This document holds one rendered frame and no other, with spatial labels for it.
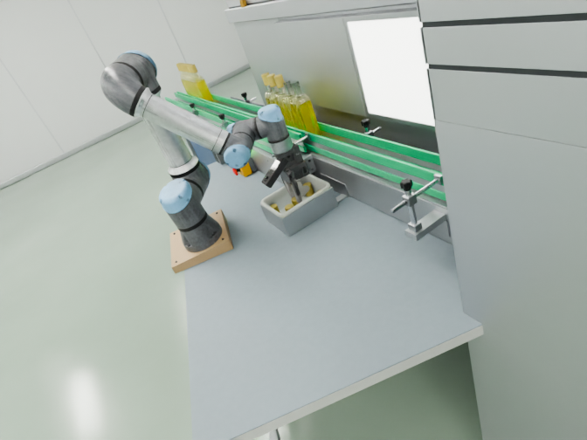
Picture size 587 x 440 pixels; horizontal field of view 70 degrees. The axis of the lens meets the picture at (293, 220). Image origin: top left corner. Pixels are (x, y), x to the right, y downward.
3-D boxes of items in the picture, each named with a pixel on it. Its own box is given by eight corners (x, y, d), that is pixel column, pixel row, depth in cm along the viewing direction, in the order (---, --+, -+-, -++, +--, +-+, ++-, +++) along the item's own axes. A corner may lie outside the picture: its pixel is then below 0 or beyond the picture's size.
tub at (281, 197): (339, 203, 152) (332, 183, 148) (288, 237, 146) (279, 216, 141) (313, 190, 166) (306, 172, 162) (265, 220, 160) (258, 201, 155)
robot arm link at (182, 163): (179, 209, 157) (94, 68, 124) (189, 186, 168) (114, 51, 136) (208, 203, 154) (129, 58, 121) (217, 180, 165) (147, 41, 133)
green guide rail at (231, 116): (307, 151, 166) (301, 133, 162) (305, 153, 165) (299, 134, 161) (180, 102, 306) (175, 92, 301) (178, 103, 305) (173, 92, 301)
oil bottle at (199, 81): (217, 107, 264) (197, 63, 249) (209, 111, 263) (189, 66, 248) (213, 106, 269) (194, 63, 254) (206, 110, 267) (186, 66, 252)
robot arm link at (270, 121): (256, 106, 140) (280, 99, 138) (267, 136, 146) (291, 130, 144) (252, 115, 134) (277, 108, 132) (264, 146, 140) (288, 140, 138)
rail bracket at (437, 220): (454, 232, 116) (445, 161, 104) (410, 266, 111) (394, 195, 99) (441, 226, 120) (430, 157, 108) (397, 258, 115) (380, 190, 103)
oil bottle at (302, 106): (324, 142, 168) (308, 92, 157) (313, 149, 167) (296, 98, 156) (316, 140, 173) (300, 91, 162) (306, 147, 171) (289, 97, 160)
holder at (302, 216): (349, 197, 154) (344, 179, 150) (289, 237, 146) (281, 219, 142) (323, 185, 168) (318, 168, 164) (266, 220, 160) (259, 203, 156)
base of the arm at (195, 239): (185, 258, 150) (171, 238, 144) (184, 234, 163) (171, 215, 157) (224, 240, 150) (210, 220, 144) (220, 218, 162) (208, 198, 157)
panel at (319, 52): (473, 133, 117) (460, 3, 99) (466, 137, 116) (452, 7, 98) (304, 99, 189) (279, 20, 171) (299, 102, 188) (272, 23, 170)
